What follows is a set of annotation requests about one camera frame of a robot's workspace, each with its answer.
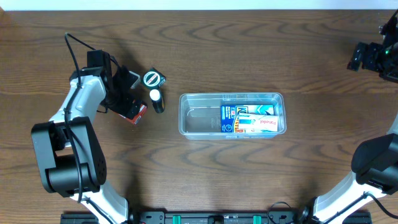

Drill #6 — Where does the red medicine box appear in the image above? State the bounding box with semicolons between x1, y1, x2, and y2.
114;100;147;124

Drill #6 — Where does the blue fever patch box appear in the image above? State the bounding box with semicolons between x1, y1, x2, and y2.
221;105;279;133

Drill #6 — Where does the white Panadol box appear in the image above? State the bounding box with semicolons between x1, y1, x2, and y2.
238;113;279;132

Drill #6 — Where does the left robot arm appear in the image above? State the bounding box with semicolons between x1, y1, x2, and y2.
31;50;147;223

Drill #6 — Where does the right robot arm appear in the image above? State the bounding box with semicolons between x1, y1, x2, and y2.
295;13;397;223

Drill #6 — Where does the clear plastic container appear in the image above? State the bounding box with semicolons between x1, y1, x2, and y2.
178;92;287;140

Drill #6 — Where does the dark bottle white cap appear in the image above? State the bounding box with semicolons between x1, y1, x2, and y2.
149;89;165;113

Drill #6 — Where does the green round-label balm box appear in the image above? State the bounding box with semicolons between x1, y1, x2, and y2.
141;67;166;90

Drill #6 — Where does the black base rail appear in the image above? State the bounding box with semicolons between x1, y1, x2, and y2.
60;211;373;224

